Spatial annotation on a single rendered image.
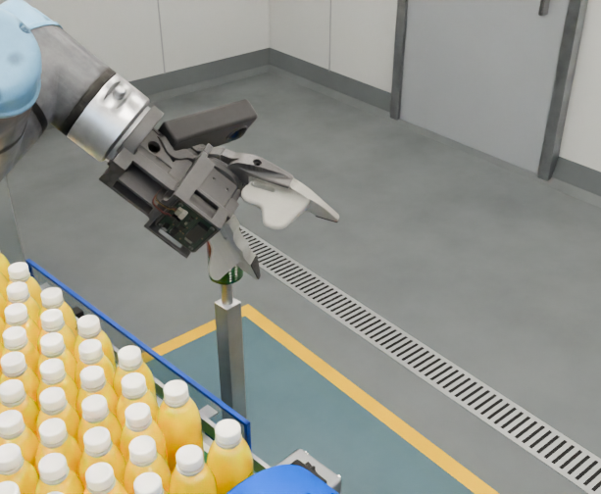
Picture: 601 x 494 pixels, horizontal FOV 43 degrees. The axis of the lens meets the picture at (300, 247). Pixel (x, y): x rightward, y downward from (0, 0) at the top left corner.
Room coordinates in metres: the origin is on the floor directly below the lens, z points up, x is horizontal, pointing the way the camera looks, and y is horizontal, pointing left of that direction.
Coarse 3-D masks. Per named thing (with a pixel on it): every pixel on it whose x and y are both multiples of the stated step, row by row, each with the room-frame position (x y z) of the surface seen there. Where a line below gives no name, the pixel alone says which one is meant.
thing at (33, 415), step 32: (0, 256) 1.39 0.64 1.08; (0, 288) 1.30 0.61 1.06; (32, 288) 1.29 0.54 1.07; (0, 320) 1.18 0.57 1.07; (32, 320) 1.18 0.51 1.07; (64, 320) 1.19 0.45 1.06; (0, 352) 1.10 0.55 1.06; (32, 352) 1.08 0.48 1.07; (64, 352) 1.07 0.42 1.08; (32, 384) 1.00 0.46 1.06; (64, 384) 0.99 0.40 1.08; (32, 416) 0.93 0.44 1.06; (64, 416) 0.91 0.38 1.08; (32, 448) 0.86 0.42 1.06
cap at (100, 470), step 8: (96, 464) 0.78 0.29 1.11; (104, 464) 0.78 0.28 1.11; (88, 472) 0.76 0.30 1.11; (96, 472) 0.76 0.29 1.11; (104, 472) 0.76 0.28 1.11; (112, 472) 0.76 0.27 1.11; (88, 480) 0.75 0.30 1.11; (96, 480) 0.75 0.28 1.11; (104, 480) 0.75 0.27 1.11; (112, 480) 0.76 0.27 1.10; (96, 488) 0.75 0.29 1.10; (104, 488) 0.75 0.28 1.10
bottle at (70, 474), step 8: (72, 472) 0.79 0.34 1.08; (40, 480) 0.78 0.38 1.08; (56, 480) 0.77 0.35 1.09; (64, 480) 0.78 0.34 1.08; (72, 480) 0.78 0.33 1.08; (80, 480) 0.80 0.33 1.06; (40, 488) 0.77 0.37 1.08; (48, 488) 0.76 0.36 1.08; (56, 488) 0.76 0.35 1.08; (64, 488) 0.77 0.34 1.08; (72, 488) 0.77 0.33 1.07; (80, 488) 0.78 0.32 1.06
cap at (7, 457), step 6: (6, 444) 0.82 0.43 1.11; (12, 444) 0.82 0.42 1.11; (0, 450) 0.81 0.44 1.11; (6, 450) 0.81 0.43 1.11; (12, 450) 0.81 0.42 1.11; (18, 450) 0.81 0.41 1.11; (0, 456) 0.80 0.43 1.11; (6, 456) 0.80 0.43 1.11; (12, 456) 0.80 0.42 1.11; (18, 456) 0.80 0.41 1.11; (0, 462) 0.78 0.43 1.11; (6, 462) 0.78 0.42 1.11; (12, 462) 0.79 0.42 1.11; (18, 462) 0.79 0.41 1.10; (0, 468) 0.78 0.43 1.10; (6, 468) 0.78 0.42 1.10; (12, 468) 0.79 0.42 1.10
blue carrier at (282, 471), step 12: (276, 468) 0.67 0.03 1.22; (288, 468) 0.68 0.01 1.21; (300, 468) 0.70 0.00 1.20; (252, 480) 0.64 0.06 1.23; (264, 480) 0.64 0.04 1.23; (276, 480) 0.65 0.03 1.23; (288, 480) 0.65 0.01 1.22; (300, 480) 0.66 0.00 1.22; (312, 480) 0.67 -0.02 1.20; (228, 492) 0.62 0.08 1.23; (240, 492) 0.62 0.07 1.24; (252, 492) 0.62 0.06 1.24; (264, 492) 0.62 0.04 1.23; (276, 492) 0.62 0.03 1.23; (288, 492) 0.63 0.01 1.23; (300, 492) 0.63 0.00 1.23; (312, 492) 0.64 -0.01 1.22; (324, 492) 0.64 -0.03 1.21; (336, 492) 0.67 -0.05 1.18
